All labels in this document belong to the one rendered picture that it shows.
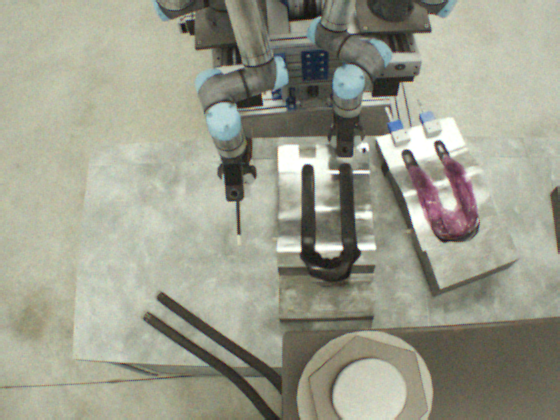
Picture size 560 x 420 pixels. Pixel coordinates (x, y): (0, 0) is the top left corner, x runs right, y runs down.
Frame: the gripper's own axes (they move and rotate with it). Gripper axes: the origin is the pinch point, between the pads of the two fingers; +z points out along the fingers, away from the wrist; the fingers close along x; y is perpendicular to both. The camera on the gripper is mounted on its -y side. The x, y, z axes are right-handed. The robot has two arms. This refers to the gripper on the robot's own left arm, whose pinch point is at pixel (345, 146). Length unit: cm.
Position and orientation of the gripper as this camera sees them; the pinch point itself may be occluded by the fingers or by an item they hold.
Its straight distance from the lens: 178.7
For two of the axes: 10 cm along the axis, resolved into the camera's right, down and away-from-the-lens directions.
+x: -10.0, 0.2, 0.6
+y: 0.0, -9.4, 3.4
